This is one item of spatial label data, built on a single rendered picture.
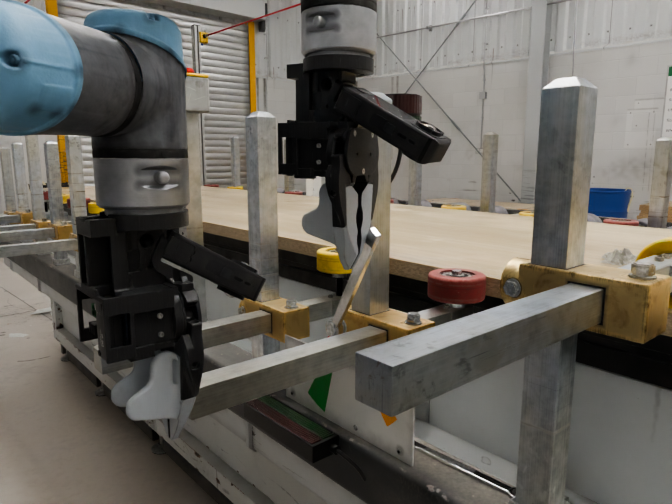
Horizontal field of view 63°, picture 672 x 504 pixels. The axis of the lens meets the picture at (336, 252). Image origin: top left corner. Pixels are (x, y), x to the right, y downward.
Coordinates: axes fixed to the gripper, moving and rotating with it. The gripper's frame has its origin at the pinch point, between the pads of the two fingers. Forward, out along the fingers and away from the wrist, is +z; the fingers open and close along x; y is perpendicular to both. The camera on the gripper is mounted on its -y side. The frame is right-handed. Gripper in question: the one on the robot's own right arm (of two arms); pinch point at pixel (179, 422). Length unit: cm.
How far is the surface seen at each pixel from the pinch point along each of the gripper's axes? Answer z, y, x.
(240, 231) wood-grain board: -7, -46, -65
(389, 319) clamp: -4.6, -27.6, 0.7
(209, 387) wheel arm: -3.3, -2.4, 1.5
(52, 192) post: -12, -28, -152
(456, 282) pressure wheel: -8.0, -38.7, 2.4
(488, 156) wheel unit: -24, -136, -58
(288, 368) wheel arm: -2.7, -11.5, 1.5
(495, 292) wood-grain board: -5.7, -45.9, 3.8
